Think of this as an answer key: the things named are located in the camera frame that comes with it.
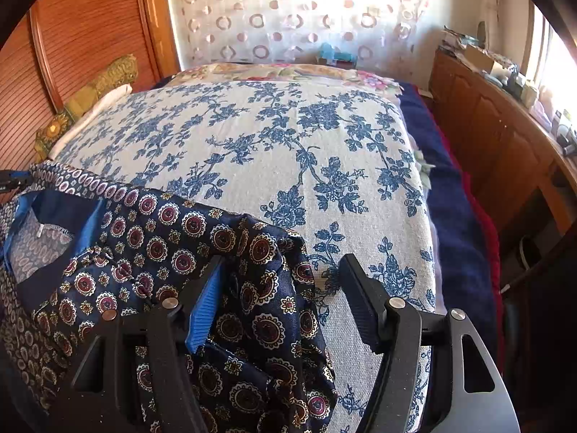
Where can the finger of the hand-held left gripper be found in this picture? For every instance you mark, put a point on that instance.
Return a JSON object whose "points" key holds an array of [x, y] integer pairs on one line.
{"points": [[13, 178]]}

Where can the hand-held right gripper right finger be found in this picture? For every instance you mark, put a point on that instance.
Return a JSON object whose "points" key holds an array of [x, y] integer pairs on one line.
{"points": [[360, 297]]}

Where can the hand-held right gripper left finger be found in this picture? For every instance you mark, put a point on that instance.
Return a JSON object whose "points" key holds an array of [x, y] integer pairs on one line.
{"points": [[205, 311]]}

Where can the navy medallion print garment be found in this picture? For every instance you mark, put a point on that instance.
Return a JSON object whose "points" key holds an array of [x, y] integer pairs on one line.
{"points": [[252, 252]]}

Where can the navy blanket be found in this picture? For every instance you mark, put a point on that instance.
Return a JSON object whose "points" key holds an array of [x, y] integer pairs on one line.
{"points": [[450, 216]]}

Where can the yellow green pillow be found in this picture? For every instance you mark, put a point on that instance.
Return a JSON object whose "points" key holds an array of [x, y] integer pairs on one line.
{"points": [[112, 72]]}

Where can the wooden slatted wardrobe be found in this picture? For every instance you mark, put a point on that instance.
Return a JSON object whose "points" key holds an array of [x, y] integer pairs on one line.
{"points": [[90, 31]]}

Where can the white blue floral cloth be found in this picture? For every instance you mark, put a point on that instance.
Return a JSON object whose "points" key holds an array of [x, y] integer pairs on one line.
{"points": [[293, 144]]}

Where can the dark chair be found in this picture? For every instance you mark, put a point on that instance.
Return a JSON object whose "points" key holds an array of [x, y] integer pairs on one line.
{"points": [[541, 347]]}

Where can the wooden low cabinet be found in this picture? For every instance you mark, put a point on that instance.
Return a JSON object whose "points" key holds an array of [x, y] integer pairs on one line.
{"points": [[496, 135]]}

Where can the colourful floral bedsheet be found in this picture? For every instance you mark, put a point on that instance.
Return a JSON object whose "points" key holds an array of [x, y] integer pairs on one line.
{"points": [[279, 72]]}

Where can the blue plastic item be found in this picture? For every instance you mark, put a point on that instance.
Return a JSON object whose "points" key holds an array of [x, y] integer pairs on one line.
{"points": [[336, 54]]}

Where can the black gadget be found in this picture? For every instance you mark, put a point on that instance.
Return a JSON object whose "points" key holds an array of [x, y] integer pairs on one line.
{"points": [[565, 133]]}

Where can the pink figurine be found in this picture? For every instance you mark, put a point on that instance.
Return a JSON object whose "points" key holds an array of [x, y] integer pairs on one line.
{"points": [[543, 106]]}

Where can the cluster of small containers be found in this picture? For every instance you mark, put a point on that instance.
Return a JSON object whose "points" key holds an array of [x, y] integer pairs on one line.
{"points": [[518, 83]]}

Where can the cardboard box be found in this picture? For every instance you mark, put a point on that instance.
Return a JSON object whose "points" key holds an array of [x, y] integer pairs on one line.
{"points": [[480, 58]]}

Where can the sheer circle pattern curtain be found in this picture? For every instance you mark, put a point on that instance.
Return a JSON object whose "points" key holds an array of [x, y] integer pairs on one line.
{"points": [[293, 9]]}

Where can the window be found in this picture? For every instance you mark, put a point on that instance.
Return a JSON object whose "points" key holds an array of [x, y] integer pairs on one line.
{"points": [[554, 63]]}

